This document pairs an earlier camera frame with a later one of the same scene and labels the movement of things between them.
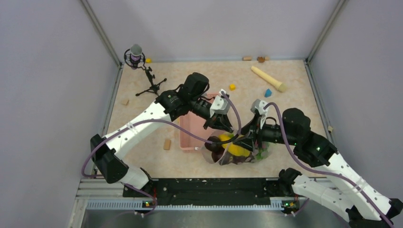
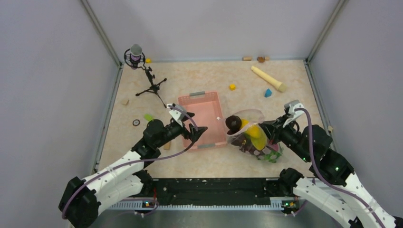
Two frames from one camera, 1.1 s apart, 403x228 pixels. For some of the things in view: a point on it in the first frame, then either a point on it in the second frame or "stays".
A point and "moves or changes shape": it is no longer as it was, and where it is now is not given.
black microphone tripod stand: (154, 88) stays
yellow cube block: (232, 87) stays
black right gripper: (250, 132) → (273, 128)
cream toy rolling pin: (281, 86) stays
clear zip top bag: (218, 147) moves or changes shape
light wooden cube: (125, 101) stays
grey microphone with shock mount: (134, 57) stays
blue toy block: (268, 93) stays
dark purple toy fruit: (214, 148) moves or changes shape
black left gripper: (219, 121) → (193, 135)
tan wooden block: (167, 144) stays
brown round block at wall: (261, 59) stays
